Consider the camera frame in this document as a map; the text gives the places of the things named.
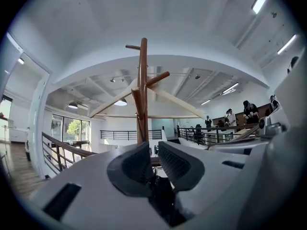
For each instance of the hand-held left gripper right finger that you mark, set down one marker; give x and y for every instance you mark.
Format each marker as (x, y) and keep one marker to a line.
(216, 183)

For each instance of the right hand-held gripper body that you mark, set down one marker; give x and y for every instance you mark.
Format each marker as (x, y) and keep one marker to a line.
(290, 99)

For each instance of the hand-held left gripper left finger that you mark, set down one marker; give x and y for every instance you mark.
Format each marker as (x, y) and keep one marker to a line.
(96, 183)

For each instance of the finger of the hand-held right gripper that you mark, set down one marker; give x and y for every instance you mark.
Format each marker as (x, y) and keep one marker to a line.
(235, 146)

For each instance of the brown wooden coat rack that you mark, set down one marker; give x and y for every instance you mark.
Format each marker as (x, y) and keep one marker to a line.
(143, 63)

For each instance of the black metal walkway railing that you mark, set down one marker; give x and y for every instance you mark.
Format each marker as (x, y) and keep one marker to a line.
(211, 133)

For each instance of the black office chair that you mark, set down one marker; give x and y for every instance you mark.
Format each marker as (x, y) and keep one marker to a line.
(198, 133)

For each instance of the wood-topped black metal railing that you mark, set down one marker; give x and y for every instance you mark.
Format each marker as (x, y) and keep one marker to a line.
(62, 147)

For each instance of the ceiling strip light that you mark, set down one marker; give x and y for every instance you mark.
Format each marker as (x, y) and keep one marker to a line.
(230, 88)
(286, 44)
(261, 0)
(205, 102)

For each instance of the black metal balcony railing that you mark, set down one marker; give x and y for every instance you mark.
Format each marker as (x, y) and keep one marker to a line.
(129, 134)

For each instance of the large glass window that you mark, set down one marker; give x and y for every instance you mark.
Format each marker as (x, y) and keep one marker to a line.
(72, 128)

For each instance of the black pendant lamp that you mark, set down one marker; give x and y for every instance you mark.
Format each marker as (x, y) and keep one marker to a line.
(72, 105)
(120, 102)

